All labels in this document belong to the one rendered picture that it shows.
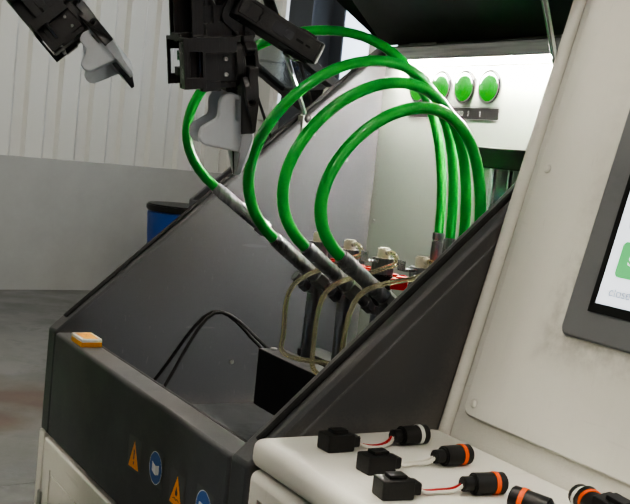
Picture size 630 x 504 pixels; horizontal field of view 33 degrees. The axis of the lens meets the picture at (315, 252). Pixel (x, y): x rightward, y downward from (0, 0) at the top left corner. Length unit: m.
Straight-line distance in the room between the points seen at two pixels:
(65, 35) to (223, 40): 0.50
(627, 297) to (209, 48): 0.48
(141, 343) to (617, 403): 0.90
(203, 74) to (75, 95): 7.18
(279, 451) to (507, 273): 0.31
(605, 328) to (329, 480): 0.29
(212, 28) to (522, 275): 0.41
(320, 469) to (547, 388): 0.24
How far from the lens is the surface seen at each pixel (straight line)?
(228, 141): 1.14
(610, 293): 1.00
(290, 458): 0.98
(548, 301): 1.06
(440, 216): 1.53
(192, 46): 1.10
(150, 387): 1.32
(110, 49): 1.54
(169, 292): 1.69
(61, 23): 1.58
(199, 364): 1.73
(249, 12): 1.13
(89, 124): 8.34
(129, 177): 8.47
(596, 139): 1.09
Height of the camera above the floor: 1.26
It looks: 5 degrees down
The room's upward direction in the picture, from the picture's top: 6 degrees clockwise
